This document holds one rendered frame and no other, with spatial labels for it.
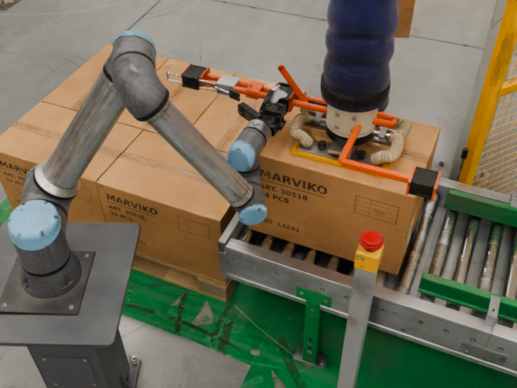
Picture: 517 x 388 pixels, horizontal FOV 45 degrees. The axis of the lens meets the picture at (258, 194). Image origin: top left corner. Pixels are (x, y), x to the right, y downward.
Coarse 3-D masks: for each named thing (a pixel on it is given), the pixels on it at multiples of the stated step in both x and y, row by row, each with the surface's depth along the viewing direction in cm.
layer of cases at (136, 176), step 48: (48, 96) 313; (192, 96) 311; (240, 96) 311; (0, 144) 286; (48, 144) 285; (144, 144) 285; (96, 192) 272; (144, 192) 261; (192, 192) 261; (144, 240) 281; (192, 240) 265
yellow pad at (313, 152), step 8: (296, 144) 217; (312, 144) 216; (320, 144) 212; (328, 144) 216; (296, 152) 214; (304, 152) 214; (312, 152) 213; (320, 152) 213; (328, 152) 213; (360, 152) 208; (368, 152) 212; (320, 160) 212; (328, 160) 211; (336, 160) 210; (360, 160) 209; (368, 160) 209; (344, 168) 210; (384, 168) 207; (376, 176) 207
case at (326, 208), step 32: (288, 128) 226; (416, 128) 225; (288, 160) 213; (416, 160) 213; (288, 192) 222; (320, 192) 216; (352, 192) 209; (384, 192) 203; (288, 224) 233; (320, 224) 226; (352, 224) 219; (384, 224) 213; (352, 256) 230; (384, 256) 223
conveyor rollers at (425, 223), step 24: (432, 216) 250; (456, 216) 250; (240, 240) 241; (264, 240) 241; (336, 264) 232; (408, 264) 231; (432, 264) 232; (456, 264) 233; (408, 288) 224; (480, 288) 223; (504, 288) 225; (480, 312) 215
